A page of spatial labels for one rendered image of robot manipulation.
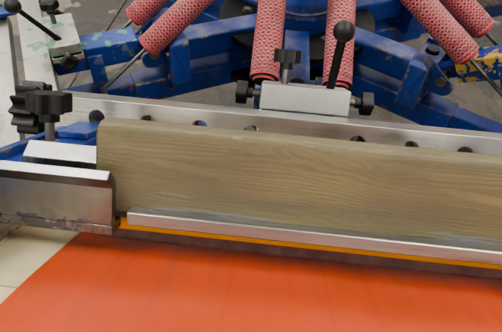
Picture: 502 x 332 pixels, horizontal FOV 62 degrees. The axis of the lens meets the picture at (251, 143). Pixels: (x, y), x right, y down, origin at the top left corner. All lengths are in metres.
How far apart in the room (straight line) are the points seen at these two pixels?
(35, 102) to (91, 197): 0.16
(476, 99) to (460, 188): 2.51
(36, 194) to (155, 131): 0.10
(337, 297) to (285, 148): 0.11
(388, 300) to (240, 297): 0.11
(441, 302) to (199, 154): 0.21
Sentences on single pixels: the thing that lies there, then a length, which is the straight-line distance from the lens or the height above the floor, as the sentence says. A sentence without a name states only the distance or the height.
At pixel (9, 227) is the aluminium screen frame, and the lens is 0.41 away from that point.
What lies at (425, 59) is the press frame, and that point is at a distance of 0.95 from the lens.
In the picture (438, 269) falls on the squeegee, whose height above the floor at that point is 1.22.
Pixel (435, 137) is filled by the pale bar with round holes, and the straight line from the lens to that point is 0.58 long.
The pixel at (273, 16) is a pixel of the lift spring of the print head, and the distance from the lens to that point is 0.74.
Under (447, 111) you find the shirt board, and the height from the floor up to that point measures 0.93.
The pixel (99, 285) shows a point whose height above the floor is 1.24.
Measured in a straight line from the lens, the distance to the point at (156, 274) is 0.33.
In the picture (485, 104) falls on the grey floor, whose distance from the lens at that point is 2.83.
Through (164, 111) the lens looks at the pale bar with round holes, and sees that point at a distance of 0.55.
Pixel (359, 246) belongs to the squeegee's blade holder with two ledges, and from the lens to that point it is 0.33.
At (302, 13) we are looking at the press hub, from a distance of 1.00.
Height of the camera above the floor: 1.52
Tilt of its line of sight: 45 degrees down
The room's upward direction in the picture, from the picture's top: 4 degrees clockwise
